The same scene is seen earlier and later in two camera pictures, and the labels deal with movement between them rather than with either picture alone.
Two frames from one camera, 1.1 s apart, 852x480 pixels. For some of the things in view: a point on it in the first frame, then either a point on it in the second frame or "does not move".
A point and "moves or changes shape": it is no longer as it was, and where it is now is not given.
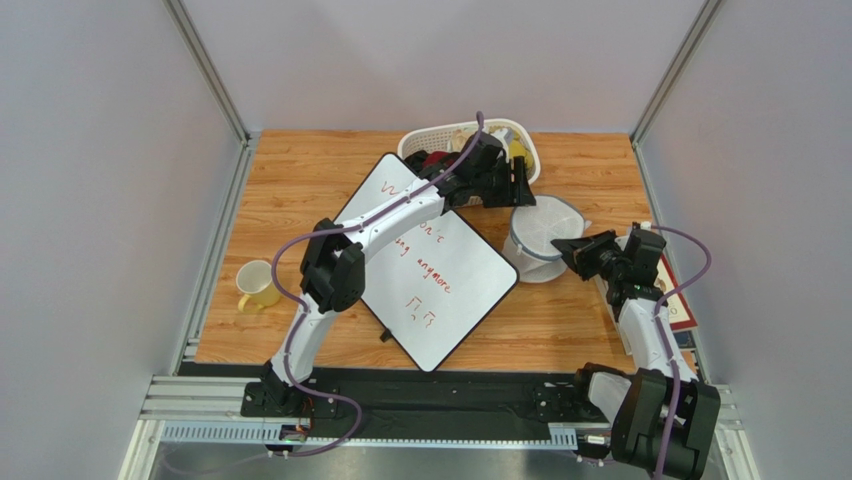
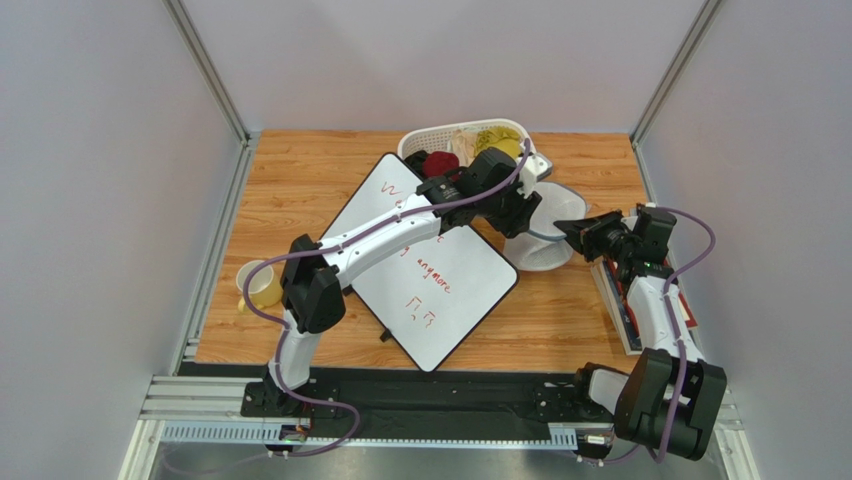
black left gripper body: (495, 187) -> (511, 213)
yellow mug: (255, 278) does not move
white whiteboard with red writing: (435, 287) does not move
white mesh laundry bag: (529, 250) moves or changes shape
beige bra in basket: (459, 139) does not move
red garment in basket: (435, 158) does not move
